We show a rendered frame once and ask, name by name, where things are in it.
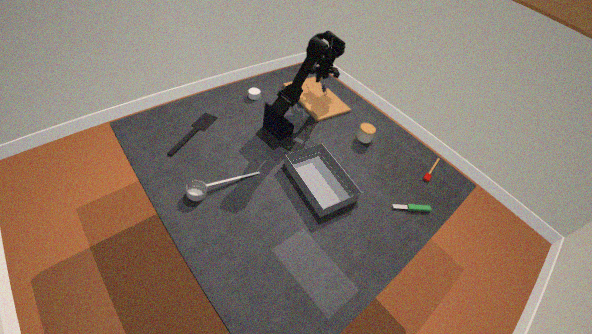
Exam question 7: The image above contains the dark grey spatula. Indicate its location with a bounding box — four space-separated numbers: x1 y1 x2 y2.
167 112 217 156

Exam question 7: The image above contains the white cylindrical container with tan lid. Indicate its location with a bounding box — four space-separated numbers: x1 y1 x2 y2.
356 123 376 143

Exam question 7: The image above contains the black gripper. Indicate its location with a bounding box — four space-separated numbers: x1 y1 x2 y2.
310 57 340 82

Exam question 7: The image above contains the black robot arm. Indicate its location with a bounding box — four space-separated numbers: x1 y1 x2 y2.
271 30 345 115

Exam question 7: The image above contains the light wooden board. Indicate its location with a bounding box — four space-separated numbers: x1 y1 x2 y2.
298 76 351 121

